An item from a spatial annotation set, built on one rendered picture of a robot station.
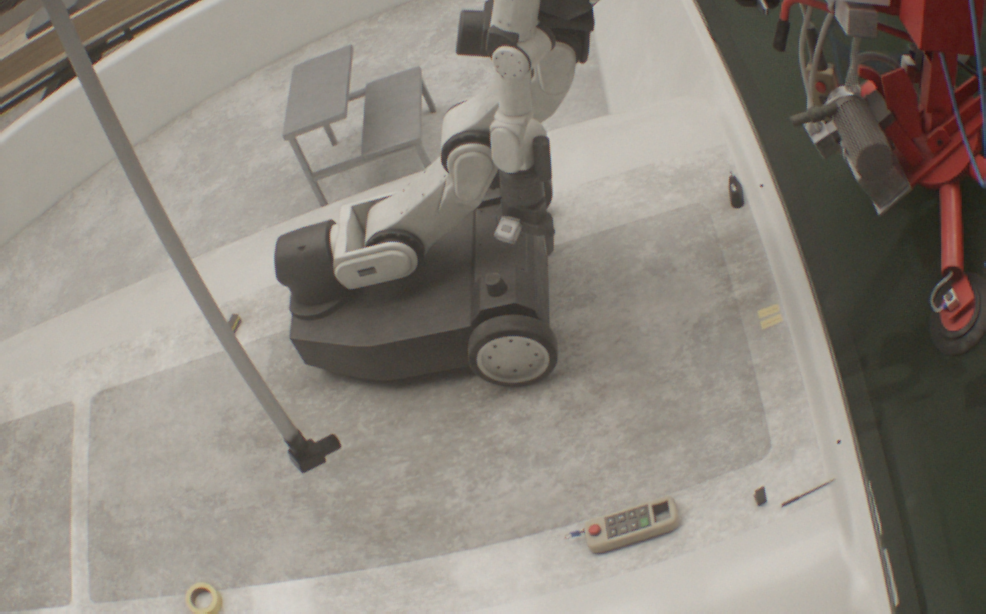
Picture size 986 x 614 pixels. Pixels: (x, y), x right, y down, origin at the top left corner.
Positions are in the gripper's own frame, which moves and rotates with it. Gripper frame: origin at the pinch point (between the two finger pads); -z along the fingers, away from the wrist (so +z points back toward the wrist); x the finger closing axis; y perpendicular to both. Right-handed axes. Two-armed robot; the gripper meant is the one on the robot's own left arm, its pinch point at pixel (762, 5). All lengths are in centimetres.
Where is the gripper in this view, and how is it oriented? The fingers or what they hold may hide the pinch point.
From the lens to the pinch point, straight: 311.1
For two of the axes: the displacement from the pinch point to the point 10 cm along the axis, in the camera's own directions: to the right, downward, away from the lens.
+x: -9.9, 0.8, -0.8
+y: -0.1, -7.1, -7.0
